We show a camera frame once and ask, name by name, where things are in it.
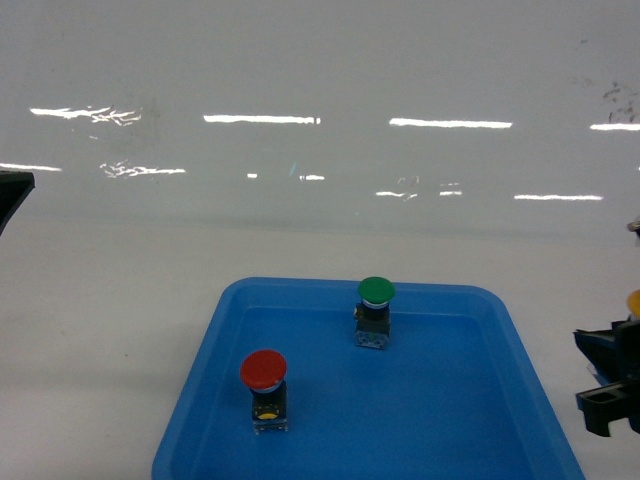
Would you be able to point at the white glossy whiteboard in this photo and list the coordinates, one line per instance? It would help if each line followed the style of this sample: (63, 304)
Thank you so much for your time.
(507, 119)

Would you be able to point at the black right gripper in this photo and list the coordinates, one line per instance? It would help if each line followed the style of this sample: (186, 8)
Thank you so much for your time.
(613, 356)

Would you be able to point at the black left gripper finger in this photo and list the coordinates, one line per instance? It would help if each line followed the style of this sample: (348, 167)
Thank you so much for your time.
(15, 186)

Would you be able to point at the green mushroom push button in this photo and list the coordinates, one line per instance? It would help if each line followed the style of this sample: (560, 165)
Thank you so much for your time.
(372, 313)

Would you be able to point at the blue plastic tray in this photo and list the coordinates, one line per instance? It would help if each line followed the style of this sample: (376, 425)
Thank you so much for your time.
(453, 396)

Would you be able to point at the red mushroom push button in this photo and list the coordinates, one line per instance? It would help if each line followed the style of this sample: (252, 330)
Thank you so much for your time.
(263, 373)

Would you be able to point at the yellow mushroom push button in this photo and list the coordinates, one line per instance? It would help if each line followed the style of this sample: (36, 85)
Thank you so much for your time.
(633, 304)

